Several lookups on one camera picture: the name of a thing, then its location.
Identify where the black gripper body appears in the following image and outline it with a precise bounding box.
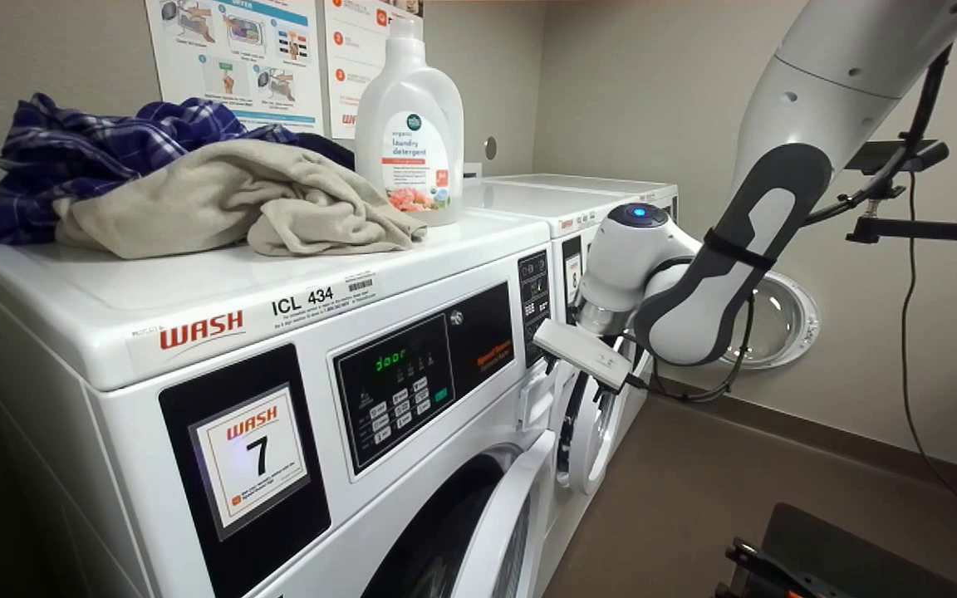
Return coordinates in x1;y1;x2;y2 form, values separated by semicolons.
562;291;616;338

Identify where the white detergent tray black front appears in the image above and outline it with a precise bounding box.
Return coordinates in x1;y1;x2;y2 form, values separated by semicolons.
558;232;590;316

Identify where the white washing machine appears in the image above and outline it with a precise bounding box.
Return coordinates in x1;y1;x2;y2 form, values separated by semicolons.
489;166;684;436
460;177;645;593

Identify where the white detergent bottle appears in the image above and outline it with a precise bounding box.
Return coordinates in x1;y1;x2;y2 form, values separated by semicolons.
354;19;468;230

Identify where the black tray front seven sticker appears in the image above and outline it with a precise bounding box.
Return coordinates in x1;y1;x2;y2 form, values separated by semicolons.
158;343;337;598

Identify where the black washer control panel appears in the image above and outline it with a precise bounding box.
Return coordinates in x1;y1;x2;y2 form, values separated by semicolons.
329;278;520;477

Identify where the round white washer door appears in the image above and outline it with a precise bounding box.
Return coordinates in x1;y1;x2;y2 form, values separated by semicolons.
448;427;562;598
724;268;823;376
551;362;625;499

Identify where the instruction poster with orange dots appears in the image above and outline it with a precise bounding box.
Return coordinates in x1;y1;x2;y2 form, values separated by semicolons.
323;0;429;147

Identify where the black stand bar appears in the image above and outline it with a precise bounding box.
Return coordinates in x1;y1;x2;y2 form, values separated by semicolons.
844;213;957;266

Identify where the white number seven sticker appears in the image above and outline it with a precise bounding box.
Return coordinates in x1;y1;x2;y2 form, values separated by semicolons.
189;382;313;543

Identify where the beige cloth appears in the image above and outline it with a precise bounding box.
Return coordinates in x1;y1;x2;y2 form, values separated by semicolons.
52;137;433;263

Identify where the instruction poster with blue pictures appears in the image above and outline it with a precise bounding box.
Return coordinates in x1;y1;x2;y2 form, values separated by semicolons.
142;0;329;139

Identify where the white washer with seven sticker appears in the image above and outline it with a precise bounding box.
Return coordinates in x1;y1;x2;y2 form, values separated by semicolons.
0;200;564;598

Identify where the blue plaid cloth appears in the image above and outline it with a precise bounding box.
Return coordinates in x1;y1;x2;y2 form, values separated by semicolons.
0;90;358;249

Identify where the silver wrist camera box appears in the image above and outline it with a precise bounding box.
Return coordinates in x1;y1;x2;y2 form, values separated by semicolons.
530;316;637;396

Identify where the thin black hanging cable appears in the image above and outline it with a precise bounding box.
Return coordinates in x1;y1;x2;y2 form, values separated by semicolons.
894;168;957;527

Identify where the black clamp bracket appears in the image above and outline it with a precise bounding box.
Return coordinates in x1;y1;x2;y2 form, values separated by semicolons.
841;132;954;180

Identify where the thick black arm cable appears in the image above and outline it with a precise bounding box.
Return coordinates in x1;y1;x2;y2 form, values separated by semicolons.
803;42;957;230

